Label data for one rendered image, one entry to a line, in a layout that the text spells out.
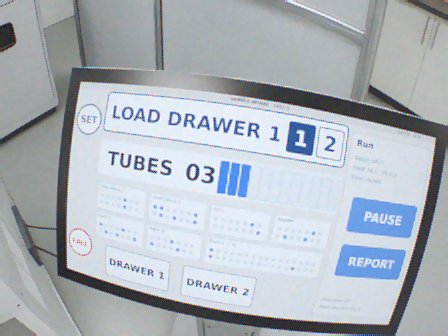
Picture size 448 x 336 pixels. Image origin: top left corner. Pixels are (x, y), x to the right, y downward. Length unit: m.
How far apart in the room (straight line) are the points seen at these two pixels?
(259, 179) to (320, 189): 0.07
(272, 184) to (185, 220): 0.11
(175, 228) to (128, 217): 0.06
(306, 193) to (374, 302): 0.19
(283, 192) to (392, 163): 0.15
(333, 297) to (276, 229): 0.13
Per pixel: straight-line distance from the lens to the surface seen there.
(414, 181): 0.49
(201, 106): 0.46
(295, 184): 0.45
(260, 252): 0.47
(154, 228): 0.49
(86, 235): 0.53
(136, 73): 0.49
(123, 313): 1.59
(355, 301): 0.52
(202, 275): 0.49
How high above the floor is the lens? 1.45
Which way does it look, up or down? 46 degrees down
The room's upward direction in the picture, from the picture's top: 3 degrees clockwise
